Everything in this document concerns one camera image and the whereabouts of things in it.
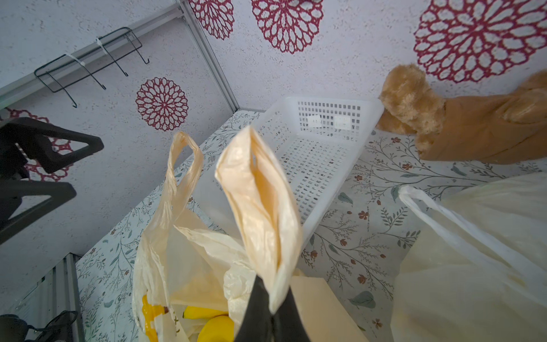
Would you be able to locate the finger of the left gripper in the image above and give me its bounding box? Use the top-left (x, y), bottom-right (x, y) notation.
top-left (1, 180), bottom-right (76, 244)
top-left (1, 118), bottom-right (104, 179)

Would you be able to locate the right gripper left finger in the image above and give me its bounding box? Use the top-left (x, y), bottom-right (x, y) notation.
top-left (234, 276), bottom-right (273, 342)

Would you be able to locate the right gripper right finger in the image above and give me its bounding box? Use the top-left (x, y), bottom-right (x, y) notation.
top-left (272, 289), bottom-right (311, 342)

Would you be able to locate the orange-yellow banana bunch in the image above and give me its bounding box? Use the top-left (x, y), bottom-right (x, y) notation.
top-left (183, 306), bottom-right (235, 342)

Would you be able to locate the beige plastic bag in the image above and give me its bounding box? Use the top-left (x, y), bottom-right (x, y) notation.
top-left (131, 125), bottom-right (370, 342)

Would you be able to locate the white plastic bag lemon print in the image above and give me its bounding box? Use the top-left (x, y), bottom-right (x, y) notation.
top-left (390, 172), bottom-right (546, 341)

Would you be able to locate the white perforated plastic basket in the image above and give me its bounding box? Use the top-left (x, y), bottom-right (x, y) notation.
top-left (193, 96), bottom-right (384, 245)

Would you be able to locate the brown teddy bear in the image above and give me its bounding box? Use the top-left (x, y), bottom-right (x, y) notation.
top-left (377, 64), bottom-right (546, 165)

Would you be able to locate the black wire wall rack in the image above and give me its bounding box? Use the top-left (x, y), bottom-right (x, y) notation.
top-left (34, 27), bottom-right (150, 108)

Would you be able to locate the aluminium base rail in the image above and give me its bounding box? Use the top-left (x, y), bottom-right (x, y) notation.
top-left (9, 253), bottom-right (85, 341)

